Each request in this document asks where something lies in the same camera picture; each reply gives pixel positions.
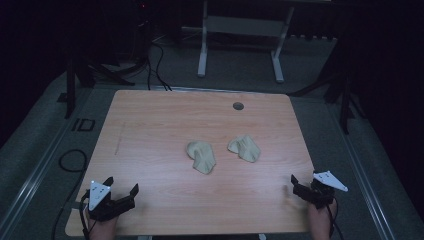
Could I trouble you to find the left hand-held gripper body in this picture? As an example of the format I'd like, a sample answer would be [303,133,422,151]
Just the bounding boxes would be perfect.
[86,180,132,222]

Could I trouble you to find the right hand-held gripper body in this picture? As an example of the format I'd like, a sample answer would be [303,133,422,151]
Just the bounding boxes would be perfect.
[309,170,349,210]

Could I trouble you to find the beige sock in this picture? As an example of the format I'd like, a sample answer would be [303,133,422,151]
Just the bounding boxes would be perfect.
[185,140,217,175]
[227,134,262,164]

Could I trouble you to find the person's left hand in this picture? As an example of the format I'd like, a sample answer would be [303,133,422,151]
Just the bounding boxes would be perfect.
[87,209,120,240]

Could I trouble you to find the person's right hand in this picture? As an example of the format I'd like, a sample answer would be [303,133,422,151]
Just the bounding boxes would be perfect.
[307,199,338,240]

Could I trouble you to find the black tripod stand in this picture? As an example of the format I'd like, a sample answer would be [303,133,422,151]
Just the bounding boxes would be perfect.
[287,36,367,136]
[57,49,136,120]

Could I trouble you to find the white power strip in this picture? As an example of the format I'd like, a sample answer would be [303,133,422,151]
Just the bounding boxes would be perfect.
[288,33,338,42]

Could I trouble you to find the white metal stand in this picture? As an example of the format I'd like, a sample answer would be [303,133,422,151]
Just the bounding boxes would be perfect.
[181,0,296,84]

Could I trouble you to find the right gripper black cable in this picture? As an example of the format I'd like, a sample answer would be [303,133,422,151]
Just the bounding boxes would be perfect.
[328,197,345,240]

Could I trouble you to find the black looped floor cable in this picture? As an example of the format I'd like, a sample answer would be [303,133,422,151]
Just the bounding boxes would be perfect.
[50,148,89,240]

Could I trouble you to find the metal floor rail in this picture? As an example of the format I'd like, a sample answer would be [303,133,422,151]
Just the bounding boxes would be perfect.
[0,87,101,240]
[324,99,398,240]

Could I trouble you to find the black cables behind table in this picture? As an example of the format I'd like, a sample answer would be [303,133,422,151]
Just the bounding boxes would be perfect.
[145,39,173,92]

